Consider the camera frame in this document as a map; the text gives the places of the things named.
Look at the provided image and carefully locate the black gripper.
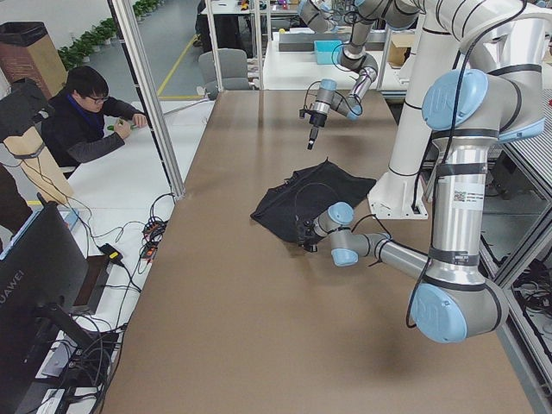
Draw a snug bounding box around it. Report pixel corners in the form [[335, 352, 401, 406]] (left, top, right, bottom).
[[307, 110, 327, 150], [296, 218, 319, 253]]

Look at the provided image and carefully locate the black t-shirt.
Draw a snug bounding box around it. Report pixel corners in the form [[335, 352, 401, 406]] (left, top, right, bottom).
[[250, 160, 376, 244]]

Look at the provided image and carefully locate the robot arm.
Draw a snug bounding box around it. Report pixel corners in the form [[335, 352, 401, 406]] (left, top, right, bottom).
[[299, 1, 419, 150], [296, 1, 551, 343]]

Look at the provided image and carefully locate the blue plastic bin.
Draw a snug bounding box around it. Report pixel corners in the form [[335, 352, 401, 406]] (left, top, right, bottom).
[[314, 40, 343, 65]]

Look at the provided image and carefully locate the grey office chair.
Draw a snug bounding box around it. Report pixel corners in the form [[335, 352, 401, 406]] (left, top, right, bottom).
[[198, 48, 251, 100]]

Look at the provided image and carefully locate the seated person in black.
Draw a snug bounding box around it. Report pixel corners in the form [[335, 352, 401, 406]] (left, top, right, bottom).
[[41, 66, 148, 175]]

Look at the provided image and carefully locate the black computer monitor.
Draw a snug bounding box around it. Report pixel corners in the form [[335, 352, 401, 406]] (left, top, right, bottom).
[[1, 202, 91, 413]]

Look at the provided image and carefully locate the aluminium frame post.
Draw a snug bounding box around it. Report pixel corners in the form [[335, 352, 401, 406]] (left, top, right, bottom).
[[107, 0, 185, 200]]

